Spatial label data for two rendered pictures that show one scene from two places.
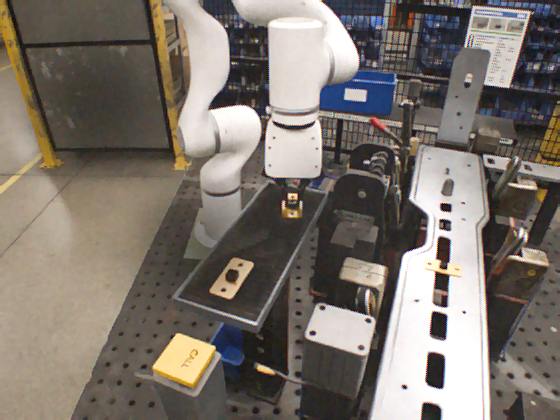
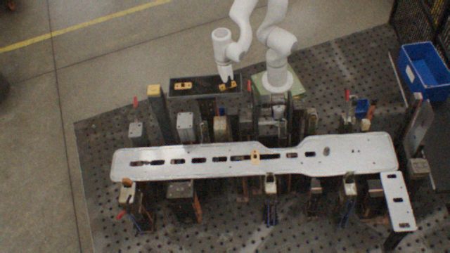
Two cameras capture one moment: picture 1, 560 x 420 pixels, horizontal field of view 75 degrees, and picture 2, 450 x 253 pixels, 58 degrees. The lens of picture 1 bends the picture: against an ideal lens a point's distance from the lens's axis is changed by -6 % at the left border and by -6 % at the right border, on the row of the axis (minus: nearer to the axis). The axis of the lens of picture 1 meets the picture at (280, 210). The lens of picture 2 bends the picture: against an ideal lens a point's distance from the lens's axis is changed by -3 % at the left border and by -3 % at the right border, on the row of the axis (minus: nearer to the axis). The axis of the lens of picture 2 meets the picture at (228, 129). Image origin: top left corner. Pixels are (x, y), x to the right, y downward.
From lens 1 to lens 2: 1.76 m
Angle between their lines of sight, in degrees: 54
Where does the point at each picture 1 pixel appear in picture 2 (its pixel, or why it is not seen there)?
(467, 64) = (425, 112)
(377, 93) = (417, 84)
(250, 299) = (176, 93)
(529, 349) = (280, 239)
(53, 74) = not seen: outside the picture
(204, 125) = (262, 33)
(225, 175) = (270, 57)
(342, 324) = (185, 120)
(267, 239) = (204, 86)
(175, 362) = (151, 88)
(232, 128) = (273, 42)
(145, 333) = not seen: hidden behind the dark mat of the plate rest
